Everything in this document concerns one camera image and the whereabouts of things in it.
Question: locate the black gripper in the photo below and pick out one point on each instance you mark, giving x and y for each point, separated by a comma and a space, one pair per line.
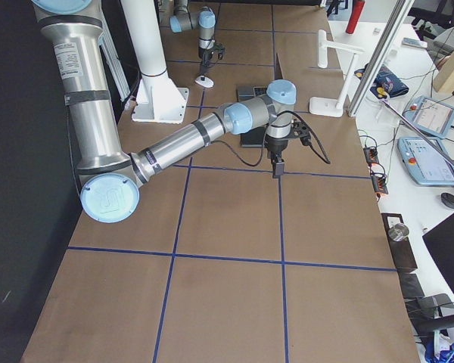
275, 145
205, 57

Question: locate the white computer mouse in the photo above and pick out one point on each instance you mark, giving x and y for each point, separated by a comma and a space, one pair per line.
204, 81

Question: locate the grey laptop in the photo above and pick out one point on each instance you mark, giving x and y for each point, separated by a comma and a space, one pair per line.
256, 82

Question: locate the black mouse pad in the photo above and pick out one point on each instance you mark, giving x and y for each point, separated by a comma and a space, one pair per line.
253, 138

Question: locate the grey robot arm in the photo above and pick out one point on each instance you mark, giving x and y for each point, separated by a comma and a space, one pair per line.
204, 22
111, 178

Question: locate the black desk mouse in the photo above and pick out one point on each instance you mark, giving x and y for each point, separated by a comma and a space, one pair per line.
447, 199

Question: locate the orange electronics boards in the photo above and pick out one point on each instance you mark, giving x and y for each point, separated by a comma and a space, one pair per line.
377, 171

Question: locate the blue space pattern pouch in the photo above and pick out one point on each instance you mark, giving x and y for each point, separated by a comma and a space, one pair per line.
388, 85

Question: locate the metal cup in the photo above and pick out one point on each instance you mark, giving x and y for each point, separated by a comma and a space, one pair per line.
398, 232

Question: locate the upper teach pendant tablet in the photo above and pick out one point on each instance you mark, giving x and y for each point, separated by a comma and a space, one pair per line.
430, 116

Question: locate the red cylinder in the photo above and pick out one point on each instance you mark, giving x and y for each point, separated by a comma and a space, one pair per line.
357, 8

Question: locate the black monitor corner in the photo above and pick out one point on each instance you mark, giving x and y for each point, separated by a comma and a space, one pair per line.
448, 257

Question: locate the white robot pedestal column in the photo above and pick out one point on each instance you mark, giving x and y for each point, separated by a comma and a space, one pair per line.
158, 100

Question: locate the aluminium frame post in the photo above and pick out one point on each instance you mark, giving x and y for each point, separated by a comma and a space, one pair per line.
395, 21

